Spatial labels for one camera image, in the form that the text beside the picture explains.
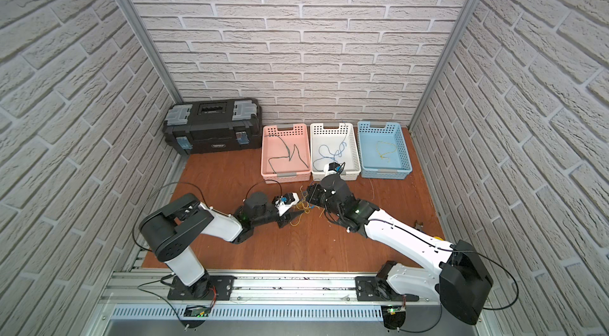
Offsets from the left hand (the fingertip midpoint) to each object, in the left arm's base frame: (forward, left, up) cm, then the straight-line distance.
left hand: (302, 203), depth 86 cm
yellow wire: (+30, -44, -6) cm, 54 cm away
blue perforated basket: (+29, -38, -5) cm, 49 cm away
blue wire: (+23, -6, -4) cm, 24 cm away
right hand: (+1, -2, +11) cm, 11 cm away
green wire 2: (+36, +17, -2) cm, 40 cm away
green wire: (+31, +4, -2) cm, 31 cm away
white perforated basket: (+32, -15, -4) cm, 36 cm away
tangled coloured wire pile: (0, -1, -2) cm, 2 cm away
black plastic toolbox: (+31, +37, +10) cm, 50 cm away
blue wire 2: (+26, -17, -4) cm, 32 cm away
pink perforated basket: (+28, +8, -5) cm, 30 cm away
